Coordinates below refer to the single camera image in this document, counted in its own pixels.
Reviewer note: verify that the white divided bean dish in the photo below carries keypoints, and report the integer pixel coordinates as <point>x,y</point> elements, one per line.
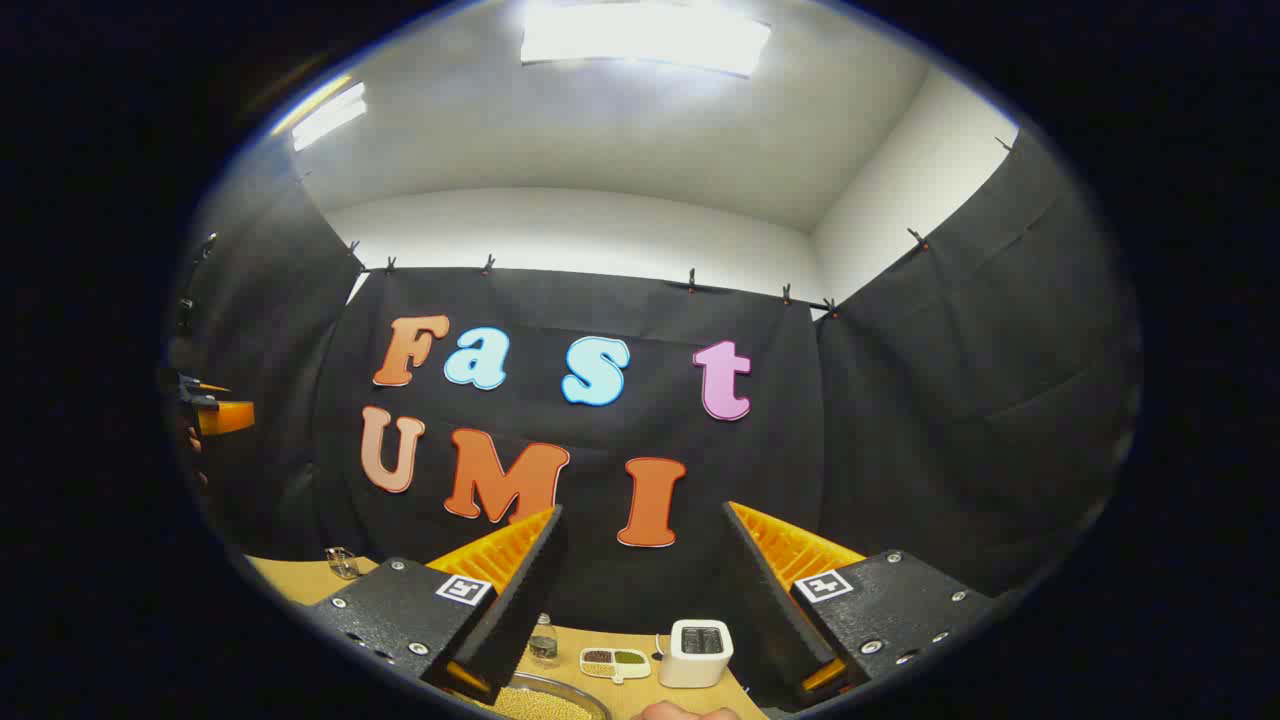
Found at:
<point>615,663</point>

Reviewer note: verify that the white toaster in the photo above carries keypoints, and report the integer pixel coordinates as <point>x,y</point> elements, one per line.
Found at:
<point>695,660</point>

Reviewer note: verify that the black backdrop cloth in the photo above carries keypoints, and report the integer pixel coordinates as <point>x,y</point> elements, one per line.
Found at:
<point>930,400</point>

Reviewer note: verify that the rectangular ceiling light panel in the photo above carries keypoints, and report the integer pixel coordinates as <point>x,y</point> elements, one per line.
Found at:
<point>645,35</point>

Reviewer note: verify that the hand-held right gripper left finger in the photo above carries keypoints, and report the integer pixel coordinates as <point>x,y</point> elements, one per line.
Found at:
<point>520,610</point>

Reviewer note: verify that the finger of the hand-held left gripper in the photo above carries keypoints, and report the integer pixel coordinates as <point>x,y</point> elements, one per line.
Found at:
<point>228,417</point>
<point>200,390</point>

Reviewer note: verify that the row of black cloth clips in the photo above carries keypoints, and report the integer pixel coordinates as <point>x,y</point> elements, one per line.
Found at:
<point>691,281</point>

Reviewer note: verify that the pile of yellow soybeans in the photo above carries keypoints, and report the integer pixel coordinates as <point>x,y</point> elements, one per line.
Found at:
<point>540,705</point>

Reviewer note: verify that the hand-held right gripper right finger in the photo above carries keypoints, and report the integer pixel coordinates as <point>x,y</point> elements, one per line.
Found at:
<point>765,620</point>

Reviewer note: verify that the clear plastic water bottle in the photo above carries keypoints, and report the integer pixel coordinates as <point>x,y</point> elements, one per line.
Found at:
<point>543,645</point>

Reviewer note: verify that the long ceiling light strip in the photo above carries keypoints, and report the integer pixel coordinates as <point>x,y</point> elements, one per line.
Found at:
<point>330,115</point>

